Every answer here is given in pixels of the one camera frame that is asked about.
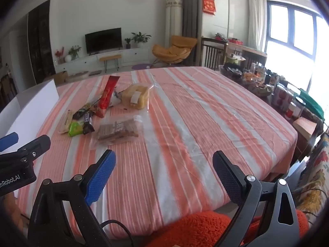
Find black flat television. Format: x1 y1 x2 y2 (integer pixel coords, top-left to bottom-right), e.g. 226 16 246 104
85 27 122 55

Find cardboard box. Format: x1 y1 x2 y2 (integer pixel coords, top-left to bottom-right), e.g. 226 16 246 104
53 71 69 85

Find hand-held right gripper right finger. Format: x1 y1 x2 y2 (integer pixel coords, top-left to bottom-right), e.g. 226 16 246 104
212 150 300 247

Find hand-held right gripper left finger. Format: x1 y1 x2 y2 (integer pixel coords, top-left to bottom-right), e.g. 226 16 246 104
28 149 117 247

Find large leafy potted plant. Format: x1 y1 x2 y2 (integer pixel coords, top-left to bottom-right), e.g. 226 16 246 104
131 31 152 48

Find flowering green potted plant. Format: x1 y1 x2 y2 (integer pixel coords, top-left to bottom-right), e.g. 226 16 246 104
68 45 82 59

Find bread loaf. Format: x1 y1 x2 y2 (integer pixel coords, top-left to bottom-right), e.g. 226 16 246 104
121 82 160 111

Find red and white jar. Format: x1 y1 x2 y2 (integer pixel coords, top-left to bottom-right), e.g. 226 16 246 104
285 101 303 120

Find black chocolate bar packet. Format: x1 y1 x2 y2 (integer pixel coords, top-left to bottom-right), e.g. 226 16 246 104
82 111 94 135

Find basket of assorted food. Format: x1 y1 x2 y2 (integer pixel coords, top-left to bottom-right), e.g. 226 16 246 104
242 71 273 96

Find grey curtain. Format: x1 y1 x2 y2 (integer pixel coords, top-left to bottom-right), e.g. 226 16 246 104
177 0 203 66

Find black cable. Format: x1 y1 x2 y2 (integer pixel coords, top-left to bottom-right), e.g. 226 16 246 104
99 219 132 238

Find orange lounge chair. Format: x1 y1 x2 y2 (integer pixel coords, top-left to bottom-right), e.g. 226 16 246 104
152 35 198 67

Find wooden box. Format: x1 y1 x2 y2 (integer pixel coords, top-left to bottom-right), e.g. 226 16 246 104
292 117 318 140

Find red drink can pack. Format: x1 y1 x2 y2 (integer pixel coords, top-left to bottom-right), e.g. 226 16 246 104
272 85 294 112

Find orange fuzzy clothing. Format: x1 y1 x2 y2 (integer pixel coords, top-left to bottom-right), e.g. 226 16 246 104
144 210 309 247

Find long translucent snack packet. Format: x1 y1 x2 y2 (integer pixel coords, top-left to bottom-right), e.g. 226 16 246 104
58 110 74 134

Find floral cushion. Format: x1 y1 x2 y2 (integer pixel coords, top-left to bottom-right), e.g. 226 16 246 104
295 134 329 220

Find white television cabinet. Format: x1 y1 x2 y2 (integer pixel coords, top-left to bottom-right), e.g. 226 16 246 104
55 47 150 76

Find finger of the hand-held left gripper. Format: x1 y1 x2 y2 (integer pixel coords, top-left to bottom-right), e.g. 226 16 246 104
0 134 51 165
0 132 19 153

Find white sheer curtain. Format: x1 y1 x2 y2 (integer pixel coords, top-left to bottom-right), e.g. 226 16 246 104
247 0 268 52

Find green snack packet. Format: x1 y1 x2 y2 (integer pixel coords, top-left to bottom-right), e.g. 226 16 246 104
67 122 84 137

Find black tray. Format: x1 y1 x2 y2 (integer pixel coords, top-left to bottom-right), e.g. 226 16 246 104
221 63 244 78

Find red flower arrangement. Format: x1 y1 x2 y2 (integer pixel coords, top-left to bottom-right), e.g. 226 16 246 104
54 47 65 64

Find standing air conditioner with cover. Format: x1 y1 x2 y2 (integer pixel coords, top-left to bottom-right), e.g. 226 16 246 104
166 0 182 47

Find red wall hanging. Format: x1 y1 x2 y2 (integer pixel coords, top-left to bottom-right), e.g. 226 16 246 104
202 0 217 13

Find green printed sausage stick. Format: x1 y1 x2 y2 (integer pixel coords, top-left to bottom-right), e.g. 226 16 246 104
73 103 93 120

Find brown wafers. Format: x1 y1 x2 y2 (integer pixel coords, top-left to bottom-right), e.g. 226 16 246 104
94 115 144 147

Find dark framed window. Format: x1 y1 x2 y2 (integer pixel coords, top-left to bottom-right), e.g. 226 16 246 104
264 0 329 103

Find green cloth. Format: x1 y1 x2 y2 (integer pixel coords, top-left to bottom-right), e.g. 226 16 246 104
295 89 325 119

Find dark glass cabinet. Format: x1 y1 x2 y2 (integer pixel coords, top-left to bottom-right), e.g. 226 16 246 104
27 0 56 84

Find white triangular snack packet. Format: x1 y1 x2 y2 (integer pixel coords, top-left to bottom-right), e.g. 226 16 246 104
110 90 124 107

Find wooden bench with hairpin legs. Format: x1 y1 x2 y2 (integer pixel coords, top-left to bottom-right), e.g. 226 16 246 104
99 54 122 72

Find orange striped blanket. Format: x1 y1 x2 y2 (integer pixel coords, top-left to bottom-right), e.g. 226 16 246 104
15 66 299 233

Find red long snack packet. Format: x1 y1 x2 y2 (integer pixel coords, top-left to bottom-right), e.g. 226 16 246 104
96 76 121 118

